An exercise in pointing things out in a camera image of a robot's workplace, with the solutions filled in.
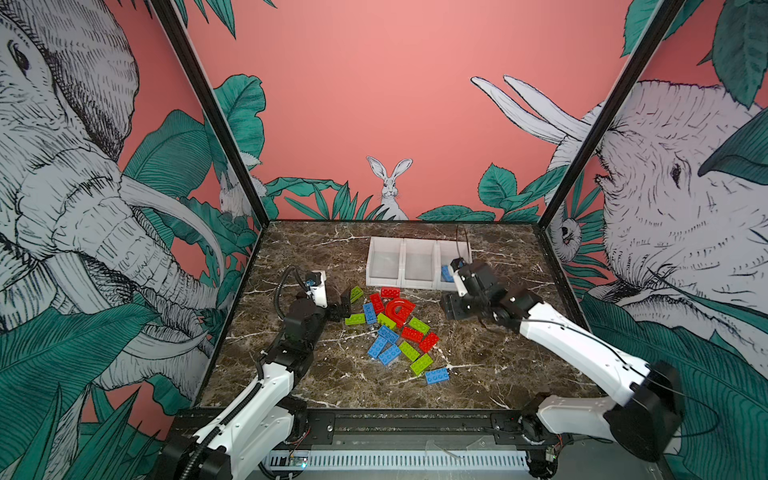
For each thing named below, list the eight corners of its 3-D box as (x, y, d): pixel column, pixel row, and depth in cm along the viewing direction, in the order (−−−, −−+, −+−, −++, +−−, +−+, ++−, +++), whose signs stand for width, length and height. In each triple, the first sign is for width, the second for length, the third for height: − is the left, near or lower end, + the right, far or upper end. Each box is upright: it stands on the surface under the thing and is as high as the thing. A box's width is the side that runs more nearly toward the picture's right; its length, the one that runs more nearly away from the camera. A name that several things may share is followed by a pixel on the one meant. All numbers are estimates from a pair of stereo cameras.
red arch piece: (379, 315, 97) (379, 312, 95) (394, 296, 101) (394, 293, 100) (400, 328, 94) (400, 325, 92) (415, 308, 98) (415, 305, 97)
